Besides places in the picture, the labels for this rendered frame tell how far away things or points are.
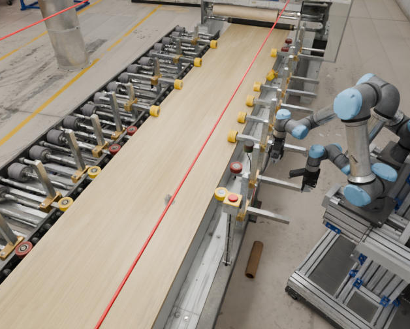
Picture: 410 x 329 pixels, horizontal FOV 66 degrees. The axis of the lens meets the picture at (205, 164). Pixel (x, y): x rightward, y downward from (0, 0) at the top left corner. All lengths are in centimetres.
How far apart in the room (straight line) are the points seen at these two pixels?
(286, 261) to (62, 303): 172
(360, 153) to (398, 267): 58
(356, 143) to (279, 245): 150
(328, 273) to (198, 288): 104
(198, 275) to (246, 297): 73
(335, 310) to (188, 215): 116
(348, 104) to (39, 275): 156
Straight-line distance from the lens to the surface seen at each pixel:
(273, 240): 281
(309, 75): 439
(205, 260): 192
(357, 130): 147
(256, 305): 251
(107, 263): 166
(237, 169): 201
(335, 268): 254
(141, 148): 221
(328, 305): 239
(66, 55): 557
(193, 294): 183
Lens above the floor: 227
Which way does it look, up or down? 42 degrees down
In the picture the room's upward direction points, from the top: straight up
